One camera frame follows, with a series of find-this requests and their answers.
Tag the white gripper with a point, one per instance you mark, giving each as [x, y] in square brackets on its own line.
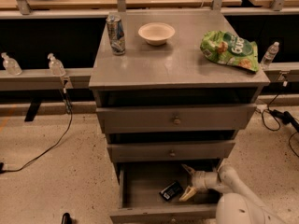
[200, 181]

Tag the dark blue rxbar wrapper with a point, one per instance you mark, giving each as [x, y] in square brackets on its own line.
[171, 191]

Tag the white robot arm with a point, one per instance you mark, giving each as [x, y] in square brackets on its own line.
[238, 203]

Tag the grey middle drawer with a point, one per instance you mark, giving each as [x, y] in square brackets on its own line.
[170, 151]

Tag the grey open bottom drawer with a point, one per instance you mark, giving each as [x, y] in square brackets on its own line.
[141, 201]

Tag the grey top drawer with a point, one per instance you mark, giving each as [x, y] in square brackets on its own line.
[174, 118]

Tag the grey wooden drawer cabinet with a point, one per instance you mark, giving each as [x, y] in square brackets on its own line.
[175, 73]

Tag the black object floor bottom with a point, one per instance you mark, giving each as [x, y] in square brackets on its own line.
[66, 219]

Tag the green snack bag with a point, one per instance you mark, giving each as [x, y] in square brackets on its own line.
[228, 49]

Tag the white paper bowl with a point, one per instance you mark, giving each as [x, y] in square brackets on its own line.
[156, 33]

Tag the clear water bottle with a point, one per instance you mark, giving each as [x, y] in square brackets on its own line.
[269, 56]

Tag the clear pump bottle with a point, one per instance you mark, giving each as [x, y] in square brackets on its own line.
[56, 66]
[11, 65]

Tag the tall drink can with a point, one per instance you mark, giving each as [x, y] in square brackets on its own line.
[116, 34]

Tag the clear pump bottle far left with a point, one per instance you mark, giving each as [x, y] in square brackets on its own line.
[11, 65]

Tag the grey metal rail shelf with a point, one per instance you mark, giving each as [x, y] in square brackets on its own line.
[43, 79]

